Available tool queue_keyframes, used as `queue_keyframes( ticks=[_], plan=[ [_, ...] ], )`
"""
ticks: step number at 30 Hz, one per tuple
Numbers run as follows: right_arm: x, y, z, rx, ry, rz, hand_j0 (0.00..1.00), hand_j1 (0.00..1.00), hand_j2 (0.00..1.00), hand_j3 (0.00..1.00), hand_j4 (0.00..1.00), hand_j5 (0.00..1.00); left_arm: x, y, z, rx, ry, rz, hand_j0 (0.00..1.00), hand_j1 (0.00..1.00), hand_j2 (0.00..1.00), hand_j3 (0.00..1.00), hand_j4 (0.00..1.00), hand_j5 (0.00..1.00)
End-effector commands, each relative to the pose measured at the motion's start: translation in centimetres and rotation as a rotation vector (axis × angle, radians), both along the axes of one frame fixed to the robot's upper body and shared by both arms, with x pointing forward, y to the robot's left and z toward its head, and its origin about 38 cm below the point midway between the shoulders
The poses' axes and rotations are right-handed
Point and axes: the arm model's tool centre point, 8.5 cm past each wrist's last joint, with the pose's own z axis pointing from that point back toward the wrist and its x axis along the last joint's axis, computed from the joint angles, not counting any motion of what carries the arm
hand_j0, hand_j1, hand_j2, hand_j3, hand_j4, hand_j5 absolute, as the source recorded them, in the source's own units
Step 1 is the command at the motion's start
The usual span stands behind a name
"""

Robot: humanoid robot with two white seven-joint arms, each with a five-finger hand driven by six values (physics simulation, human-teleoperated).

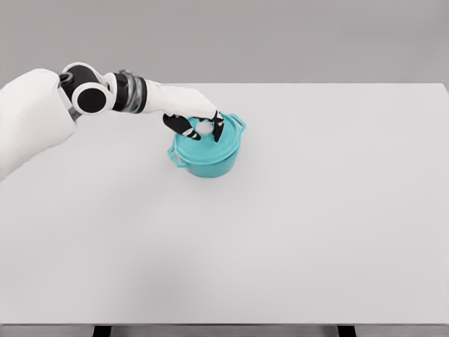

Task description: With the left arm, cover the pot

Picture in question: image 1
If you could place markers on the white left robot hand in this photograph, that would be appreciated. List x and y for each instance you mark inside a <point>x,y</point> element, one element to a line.
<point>186,100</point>

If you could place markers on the teal pot lid white knob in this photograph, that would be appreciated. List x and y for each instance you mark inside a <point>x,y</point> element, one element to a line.
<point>210,145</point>

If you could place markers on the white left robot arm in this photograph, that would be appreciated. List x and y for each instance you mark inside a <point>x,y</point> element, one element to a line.
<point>31,112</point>

